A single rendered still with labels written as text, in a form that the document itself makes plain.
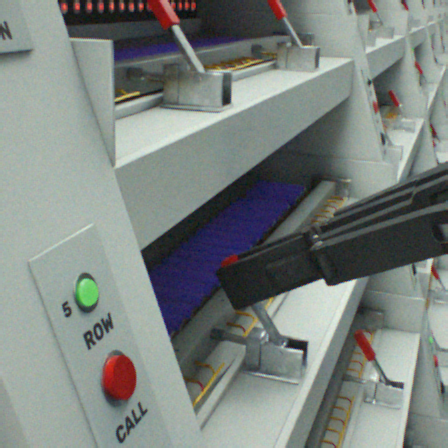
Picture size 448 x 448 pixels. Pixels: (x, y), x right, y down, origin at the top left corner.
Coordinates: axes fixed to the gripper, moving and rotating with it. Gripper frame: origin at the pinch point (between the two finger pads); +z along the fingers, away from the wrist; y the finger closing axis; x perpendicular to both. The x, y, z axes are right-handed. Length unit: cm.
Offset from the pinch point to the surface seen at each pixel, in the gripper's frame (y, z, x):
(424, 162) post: 115, 5, -18
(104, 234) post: -18.0, -2.1, 8.0
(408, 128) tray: 96, 2, -7
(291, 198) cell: 35.2, 9.5, -1.4
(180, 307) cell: 2.7, 9.7, -1.0
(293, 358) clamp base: -1.0, 1.3, -6.1
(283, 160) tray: 44.4, 11.5, 2.3
